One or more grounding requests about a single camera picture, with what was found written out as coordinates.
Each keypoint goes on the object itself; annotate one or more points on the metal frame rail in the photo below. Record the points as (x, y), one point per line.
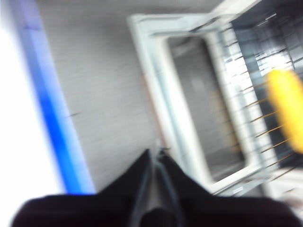
(54, 118)

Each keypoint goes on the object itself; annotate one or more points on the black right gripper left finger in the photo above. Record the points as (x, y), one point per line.
(94, 212)

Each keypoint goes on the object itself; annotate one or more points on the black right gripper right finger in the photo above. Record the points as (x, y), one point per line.
(225, 212)

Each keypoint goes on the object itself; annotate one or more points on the yellow corn cob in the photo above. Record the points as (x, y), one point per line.
(286, 106)

